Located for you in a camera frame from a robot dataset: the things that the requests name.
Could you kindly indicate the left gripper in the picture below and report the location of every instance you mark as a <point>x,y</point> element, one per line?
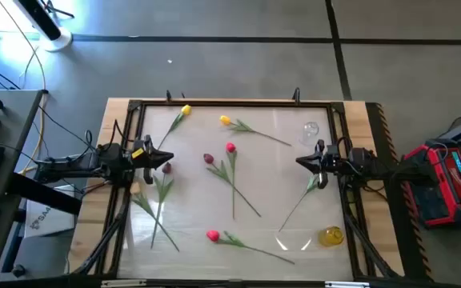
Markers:
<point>144,162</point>

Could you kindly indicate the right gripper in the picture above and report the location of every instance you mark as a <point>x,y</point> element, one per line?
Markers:
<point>328,160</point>

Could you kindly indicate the cream artificial tulip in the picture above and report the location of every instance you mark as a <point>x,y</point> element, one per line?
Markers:
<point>310,185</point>
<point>135,188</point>

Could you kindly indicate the clear glass vase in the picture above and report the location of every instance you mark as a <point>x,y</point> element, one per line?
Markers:
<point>310,132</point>

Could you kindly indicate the yellow artificial tulip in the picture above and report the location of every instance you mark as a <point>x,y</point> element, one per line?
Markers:
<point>225,120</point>
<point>186,109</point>

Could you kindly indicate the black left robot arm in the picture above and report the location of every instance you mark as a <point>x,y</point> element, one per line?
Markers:
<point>74,168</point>

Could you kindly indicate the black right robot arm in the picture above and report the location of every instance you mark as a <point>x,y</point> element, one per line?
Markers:
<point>394,170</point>

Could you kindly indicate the amber glass vase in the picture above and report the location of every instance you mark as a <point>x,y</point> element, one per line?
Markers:
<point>331,236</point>

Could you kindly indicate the white glossy table mat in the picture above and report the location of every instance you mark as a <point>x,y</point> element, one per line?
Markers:
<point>274,180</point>

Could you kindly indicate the black table clamp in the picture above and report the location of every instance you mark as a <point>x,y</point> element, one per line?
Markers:
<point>169,97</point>
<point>296,96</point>

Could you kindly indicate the wooden table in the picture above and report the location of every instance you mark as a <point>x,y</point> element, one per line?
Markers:
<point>90,240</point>

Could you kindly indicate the black diagonal bar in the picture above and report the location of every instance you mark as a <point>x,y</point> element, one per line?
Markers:
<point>46,194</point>

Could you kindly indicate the white printed box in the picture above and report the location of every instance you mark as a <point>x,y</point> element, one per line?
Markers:
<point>50,220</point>

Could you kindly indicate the silver aluminium bar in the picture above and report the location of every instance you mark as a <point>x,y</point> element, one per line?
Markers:
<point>346,285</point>
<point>122,283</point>

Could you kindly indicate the red black power station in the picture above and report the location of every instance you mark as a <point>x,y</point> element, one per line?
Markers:
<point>438,200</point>

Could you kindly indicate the black hazard striped mat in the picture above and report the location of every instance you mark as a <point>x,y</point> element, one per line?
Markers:
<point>408,256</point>

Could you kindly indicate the grey desk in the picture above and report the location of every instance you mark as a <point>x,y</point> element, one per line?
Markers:
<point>14,120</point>

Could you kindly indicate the white round-base floor stand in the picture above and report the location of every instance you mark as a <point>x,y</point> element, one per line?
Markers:
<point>60,42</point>

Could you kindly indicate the black caster wheel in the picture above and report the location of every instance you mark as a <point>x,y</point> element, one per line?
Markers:
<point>18,270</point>

